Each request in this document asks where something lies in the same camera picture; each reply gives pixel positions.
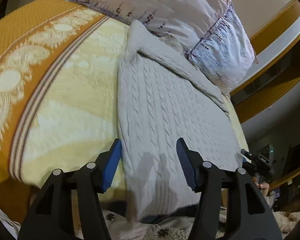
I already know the dark wooden wall shelf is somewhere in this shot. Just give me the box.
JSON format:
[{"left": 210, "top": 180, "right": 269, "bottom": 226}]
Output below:
[{"left": 230, "top": 0, "right": 300, "bottom": 123}]

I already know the yellow patterned bedspread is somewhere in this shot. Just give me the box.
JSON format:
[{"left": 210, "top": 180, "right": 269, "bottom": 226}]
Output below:
[{"left": 0, "top": 0, "right": 249, "bottom": 224}]

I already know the person's right hand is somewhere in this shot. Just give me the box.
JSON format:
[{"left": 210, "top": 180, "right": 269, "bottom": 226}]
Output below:
[{"left": 253, "top": 177, "right": 270, "bottom": 197}]

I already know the grey cable knit sweater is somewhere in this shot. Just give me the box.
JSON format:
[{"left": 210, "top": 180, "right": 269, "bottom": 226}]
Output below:
[{"left": 117, "top": 21, "right": 242, "bottom": 222}]

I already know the floral blue pink pillow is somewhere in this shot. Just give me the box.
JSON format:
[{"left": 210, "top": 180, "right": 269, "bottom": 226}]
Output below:
[{"left": 66, "top": 0, "right": 256, "bottom": 95}]

